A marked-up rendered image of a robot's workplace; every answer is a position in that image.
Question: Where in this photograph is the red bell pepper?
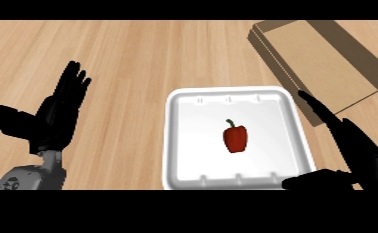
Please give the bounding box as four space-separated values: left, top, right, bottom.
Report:
221 118 249 154

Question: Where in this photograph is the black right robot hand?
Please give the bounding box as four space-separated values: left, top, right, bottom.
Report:
280 90 378 191

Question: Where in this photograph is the brown cardboard box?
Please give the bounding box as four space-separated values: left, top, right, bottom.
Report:
246 20 378 128

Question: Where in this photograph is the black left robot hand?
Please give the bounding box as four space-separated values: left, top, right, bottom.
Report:
0 60 92 156

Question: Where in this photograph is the white foam tray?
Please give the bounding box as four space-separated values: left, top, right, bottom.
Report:
160 85 317 191

